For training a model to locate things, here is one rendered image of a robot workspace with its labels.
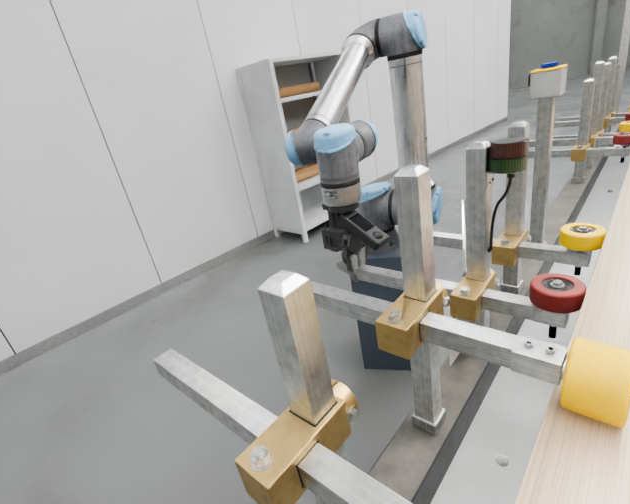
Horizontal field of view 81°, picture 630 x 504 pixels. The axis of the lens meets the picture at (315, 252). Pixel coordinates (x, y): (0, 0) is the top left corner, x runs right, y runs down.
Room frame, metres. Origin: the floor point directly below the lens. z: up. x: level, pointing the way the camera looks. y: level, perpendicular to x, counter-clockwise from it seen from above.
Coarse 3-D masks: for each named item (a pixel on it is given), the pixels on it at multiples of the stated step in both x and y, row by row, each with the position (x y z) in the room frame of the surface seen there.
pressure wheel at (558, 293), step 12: (540, 276) 0.55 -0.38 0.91; (552, 276) 0.54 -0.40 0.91; (564, 276) 0.53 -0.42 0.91; (540, 288) 0.51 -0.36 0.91; (552, 288) 0.51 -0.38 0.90; (564, 288) 0.51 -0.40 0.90; (576, 288) 0.49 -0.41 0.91; (540, 300) 0.50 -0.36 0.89; (552, 300) 0.49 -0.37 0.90; (564, 300) 0.48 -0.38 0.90; (576, 300) 0.48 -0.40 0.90; (552, 312) 0.49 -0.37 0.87; (564, 312) 0.48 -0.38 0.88; (552, 336) 0.51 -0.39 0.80
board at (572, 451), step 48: (624, 192) 0.86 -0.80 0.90; (624, 240) 0.63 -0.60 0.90; (624, 288) 0.48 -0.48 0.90; (576, 336) 0.40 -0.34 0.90; (624, 336) 0.38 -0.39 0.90; (576, 432) 0.26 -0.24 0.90; (624, 432) 0.25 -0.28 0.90; (528, 480) 0.22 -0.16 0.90; (576, 480) 0.21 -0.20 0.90; (624, 480) 0.21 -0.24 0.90
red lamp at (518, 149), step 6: (492, 144) 0.61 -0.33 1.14; (510, 144) 0.59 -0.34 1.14; (516, 144) 0.58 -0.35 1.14; (522, 144) 0.58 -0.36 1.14; (528, 144) 0.59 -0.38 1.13; (492, 150) 0.61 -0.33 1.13; (498, 150) 0.60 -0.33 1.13; (504, 150) 0.59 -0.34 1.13; (510, 150) 0.59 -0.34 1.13; (516, 150) 0.58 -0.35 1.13; (522, 150) 0.58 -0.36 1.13; (492, 156) 0.61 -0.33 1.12; (498, 156) 0.60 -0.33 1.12; (504, 156) 0.59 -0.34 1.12; (510, 156) 0.59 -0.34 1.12; (516, 156) 0.58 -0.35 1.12
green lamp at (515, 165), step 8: (488, 160) 0.63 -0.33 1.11; (496, 160) 0.60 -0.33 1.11; (504, 160) 0.59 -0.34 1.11; (512, 160) 0.58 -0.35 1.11; (520, 160) 0.58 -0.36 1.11; (488, 168) 0.62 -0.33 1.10; (496, 168) 0.60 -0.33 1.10; (504, 168) 0.59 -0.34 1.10; (512, 168) 0.58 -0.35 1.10; (520, 168) 0.58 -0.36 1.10
